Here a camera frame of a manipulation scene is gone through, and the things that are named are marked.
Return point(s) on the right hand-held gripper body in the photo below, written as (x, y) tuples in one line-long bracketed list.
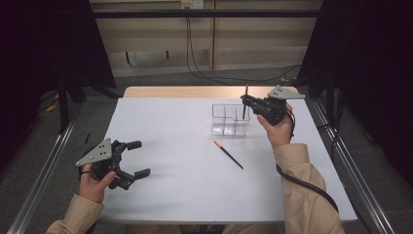
[(271, 109)]

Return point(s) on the white table sheet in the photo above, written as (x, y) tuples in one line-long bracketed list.
[(195, 195)]

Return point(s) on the black pencil orange end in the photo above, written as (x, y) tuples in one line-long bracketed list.
[(228, 154), (244, 112)]

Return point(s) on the person's right hand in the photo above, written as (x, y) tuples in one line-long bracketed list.
[(279, 133)]

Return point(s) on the person's left hand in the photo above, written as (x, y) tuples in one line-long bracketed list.
[(94, 187)]

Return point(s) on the small black floor object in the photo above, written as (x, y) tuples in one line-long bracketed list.
[(87, 138)]

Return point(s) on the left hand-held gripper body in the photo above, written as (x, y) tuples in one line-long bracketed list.
[(107, 162)]

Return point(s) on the aluminium frame rail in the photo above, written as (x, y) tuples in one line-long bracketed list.
[(42, 182), (363, 188)]

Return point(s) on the black horizontal frame bar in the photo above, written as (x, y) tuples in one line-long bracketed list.
[(195, 13)]

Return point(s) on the clear plastic desk organizer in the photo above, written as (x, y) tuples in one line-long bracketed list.
[(227, 128)]

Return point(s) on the white wall socket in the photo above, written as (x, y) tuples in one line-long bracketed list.
[(192, 4)]

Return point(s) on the black curtain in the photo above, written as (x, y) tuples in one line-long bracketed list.
[(373, 65), (39, 48)]

